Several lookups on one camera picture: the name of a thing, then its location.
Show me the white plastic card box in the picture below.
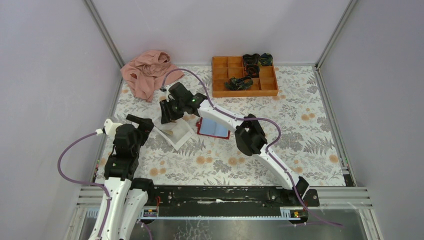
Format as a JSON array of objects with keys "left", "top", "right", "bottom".
[{"left": 153, "top": 116, "right": 195, "bottom": 151}]

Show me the orange compartment tray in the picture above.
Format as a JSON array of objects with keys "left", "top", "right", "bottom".
[{"left": 211, "top": 56, "right": 279, "bottom": 98}]

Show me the green rolled belt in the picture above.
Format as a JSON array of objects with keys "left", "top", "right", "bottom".
[{"left": 258, "top": 53, "right": 273, "bottom": 67}]

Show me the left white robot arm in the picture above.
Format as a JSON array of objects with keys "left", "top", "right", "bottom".
[{"left": 89, "top": 114, "right": 155, "bottom": 240}]

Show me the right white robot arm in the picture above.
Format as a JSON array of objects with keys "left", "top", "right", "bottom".
[{"left": 159, "top": 82, "right": 310, "bottom": 206}]

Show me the camouflage rolled belt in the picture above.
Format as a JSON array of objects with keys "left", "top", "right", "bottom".
[{"left": 224, "top": 76, "right": 254, "bottom": 91}]

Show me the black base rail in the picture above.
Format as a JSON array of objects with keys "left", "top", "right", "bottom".
[{"left": 140, "top": 185, "right": 320, "bottom": 219}]

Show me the black rolled belt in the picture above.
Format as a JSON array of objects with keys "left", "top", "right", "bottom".
[{"left": 242, "top": 53, "right": 260, "bottom": 67}]

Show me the red card holder wallet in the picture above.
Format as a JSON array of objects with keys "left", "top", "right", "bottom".
[{"left": 196, "top": 117, "right": 231, "bottom": 140}]

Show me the pink crumpled cloth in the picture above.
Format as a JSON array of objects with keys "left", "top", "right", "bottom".
[{"left": 120, "top": 50, "right": 184, "bottom": 102}]

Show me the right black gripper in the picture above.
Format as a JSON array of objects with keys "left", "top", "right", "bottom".
[{"left": 159, "top": 98, "right": 185, "bottom": 125}]

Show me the dark rolled belt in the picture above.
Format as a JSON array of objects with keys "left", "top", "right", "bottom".
[{"left": 244, "top": 64, "right": 260, "bottom": 78}]

